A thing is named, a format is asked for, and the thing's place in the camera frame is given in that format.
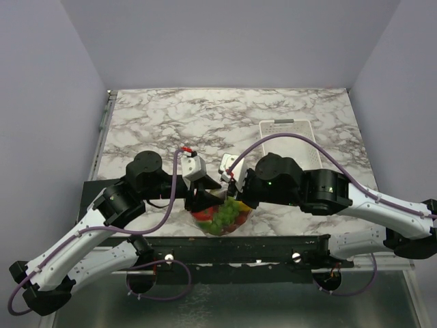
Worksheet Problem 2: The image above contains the aluminium extrusion rail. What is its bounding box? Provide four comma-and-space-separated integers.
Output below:
353, 255, 414, 271

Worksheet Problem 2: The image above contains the green grape bunch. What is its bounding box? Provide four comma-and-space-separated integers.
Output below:
208, 197, 240, 236

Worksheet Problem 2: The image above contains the red watermelon slice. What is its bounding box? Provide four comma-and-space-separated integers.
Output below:
191, 206, 219, 222

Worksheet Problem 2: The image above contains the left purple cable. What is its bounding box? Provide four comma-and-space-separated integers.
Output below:
7, 146, 193, 316

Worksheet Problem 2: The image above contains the yellow bell pepper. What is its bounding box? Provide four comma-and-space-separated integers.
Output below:
238, 202, 251, 212

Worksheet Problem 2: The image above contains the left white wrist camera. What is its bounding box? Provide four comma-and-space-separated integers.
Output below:
181, 151, 207, 189

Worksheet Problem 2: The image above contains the purple cable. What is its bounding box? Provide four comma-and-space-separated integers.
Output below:
7, 146, 193, 316
225, 132, 437, 297

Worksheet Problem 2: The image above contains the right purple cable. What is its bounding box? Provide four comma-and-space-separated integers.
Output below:
225, 132, 437, 297

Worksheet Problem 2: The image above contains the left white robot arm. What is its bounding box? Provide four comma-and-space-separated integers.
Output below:
8, 148, 222, 316

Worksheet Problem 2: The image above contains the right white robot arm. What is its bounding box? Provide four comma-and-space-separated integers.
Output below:
221, 153, 436, 267

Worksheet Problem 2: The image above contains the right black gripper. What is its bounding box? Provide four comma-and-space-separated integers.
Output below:
225, 167, 299, 209

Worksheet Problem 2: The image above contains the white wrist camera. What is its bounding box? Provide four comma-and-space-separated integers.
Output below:
218, 153, 248, 192
181, 151, 207, 189

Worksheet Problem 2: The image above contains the metal table edge strip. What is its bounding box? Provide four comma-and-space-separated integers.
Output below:
88, 90, 118, 180

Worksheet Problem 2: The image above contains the white plastic basket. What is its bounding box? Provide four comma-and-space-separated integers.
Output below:
259, 119, 322, 170

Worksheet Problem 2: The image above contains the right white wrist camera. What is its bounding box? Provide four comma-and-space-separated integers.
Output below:
218, 153, 248, 192

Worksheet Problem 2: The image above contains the black mounting rail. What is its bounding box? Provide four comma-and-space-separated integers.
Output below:
127, 235, 353, 284

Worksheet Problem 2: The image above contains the clear zip top bag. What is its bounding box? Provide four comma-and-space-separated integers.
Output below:
191, 191, 253, 236

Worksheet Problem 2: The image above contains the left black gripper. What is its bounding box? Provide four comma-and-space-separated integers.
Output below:
142, 174, 225, 213

